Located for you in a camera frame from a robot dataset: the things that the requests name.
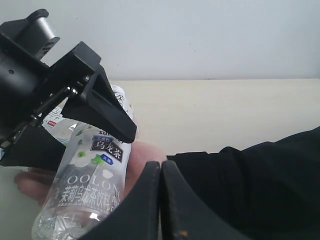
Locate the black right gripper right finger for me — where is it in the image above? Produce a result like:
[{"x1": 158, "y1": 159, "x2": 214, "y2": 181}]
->
[{"x1": 161, "y1": 160, "x2": 248, "y2": 240}]

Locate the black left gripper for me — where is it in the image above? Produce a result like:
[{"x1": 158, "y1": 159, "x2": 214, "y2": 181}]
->
[{"x1": 0, "y1": 33, "x2": 137, "y2": 172}]

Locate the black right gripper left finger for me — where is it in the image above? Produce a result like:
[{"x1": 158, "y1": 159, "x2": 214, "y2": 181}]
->
[{"x1": 80, "y1": 161, "x2": 160, "y2": 240}]

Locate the oolong tea bottle white label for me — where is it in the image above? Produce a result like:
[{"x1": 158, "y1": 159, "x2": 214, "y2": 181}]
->
[{"x1": 31, "y1": 122, "x2": 132, "y2": 240}]

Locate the lime drink bottle white label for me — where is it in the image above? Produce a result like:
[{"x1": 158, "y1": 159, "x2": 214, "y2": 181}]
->
[{"x1": 111, "y1": 85, "x2": 134, "y2": 120}]

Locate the fruit tea bottle white label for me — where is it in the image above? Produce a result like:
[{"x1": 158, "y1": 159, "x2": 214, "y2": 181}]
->
[{"x1": 42, "y1": 106, "x2": 77, "y2": 142}]

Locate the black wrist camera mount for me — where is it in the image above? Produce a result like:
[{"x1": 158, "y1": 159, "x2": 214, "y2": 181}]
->
[{"x1": 0, "y1": 8, "x2": 60, "y2": 60}]

